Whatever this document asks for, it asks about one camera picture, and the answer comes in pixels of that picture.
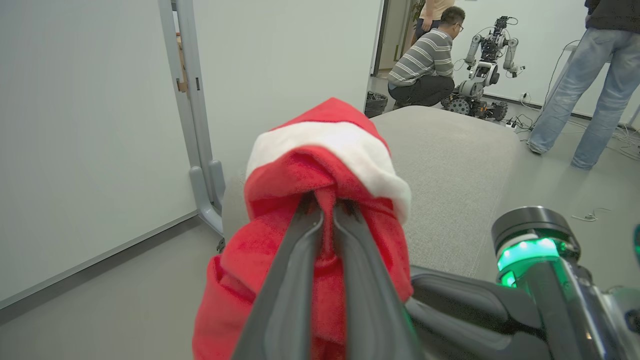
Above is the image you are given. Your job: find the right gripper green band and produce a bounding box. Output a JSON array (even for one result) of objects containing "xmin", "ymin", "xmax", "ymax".
[{"xmin": 406, "ymin": 206, "xmax": 622, "ymax": 360}]

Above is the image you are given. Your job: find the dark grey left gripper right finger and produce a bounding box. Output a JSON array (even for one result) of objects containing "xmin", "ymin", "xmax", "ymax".
[{"xmin": 332, "ymin": 201, "xmax": 423, "ymax": 360}]

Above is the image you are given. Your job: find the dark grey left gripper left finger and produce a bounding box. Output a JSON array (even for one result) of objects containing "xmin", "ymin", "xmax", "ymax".
[{"xmin": 232, "ymin": 197, "xmax": 325, "ymax": 360}]

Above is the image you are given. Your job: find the red and white fleece garment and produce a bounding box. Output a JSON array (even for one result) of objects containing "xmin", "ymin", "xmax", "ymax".
[{"xmin": 192, "ymin": 97, "xmax": 414, "ymax": 360}]

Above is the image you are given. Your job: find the grey fabric sofa seat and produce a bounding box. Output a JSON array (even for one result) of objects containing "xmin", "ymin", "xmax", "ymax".
[{"xmin": 221, "ymin": 105, "xmax": 521, "ymax": 279}]

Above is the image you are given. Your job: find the black waste bin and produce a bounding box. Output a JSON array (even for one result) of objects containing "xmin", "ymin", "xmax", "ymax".
[{"xmin": 364, "ymin": 91, "xmax": 389, "ymax": 119}]

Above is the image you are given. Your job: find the white partition board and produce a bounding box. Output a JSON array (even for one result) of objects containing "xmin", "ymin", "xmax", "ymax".
[
  {"xmin": 0, "ymin": 0, "xmax": 199, "ymax": 307},
  {"xmin": 192, "ymin": 0, "xmax": 386, "ymax": 177}
]

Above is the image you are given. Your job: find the grey wheeled background robot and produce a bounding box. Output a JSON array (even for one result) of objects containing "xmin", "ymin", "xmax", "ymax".
[{"xmin": 440, "ymin": 16, "xmax": 527, "ymax": 122}]

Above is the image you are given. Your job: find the crouching man in striped shirt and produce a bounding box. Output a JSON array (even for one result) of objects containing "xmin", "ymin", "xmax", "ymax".
[{"xmin": 387, "ymin": 6, "xmax": 467, "ymax": 109}]

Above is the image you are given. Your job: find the person in blue jeans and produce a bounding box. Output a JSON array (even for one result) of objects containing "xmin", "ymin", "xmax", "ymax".
[{"xmin": 527, "ymin": 0, "xmax": 640, "ymax": 171}]

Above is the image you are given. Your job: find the person in beige shirt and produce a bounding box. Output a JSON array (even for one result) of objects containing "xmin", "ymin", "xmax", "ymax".
[{"xmin": 414, "ymin": 0, "xmax": 456, "ymax": 42}]

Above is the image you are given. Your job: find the thin white loose cable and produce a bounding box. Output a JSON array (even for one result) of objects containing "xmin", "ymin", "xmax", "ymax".
[{"xmin": 571, "ymin": 207, "xmax": 612, "ymax": 222}]

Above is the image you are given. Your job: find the grey partition stand frame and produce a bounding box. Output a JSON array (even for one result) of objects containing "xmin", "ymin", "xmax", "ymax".
[{"xmin": 158, "ymin": 0, "xmax": 227, "ymax": 237}]

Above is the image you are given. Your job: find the tangle of floor cables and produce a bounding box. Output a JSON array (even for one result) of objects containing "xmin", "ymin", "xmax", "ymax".
[{"xmin": 510, "ymin": 112, "xmax": 640, "ymax": 162}]

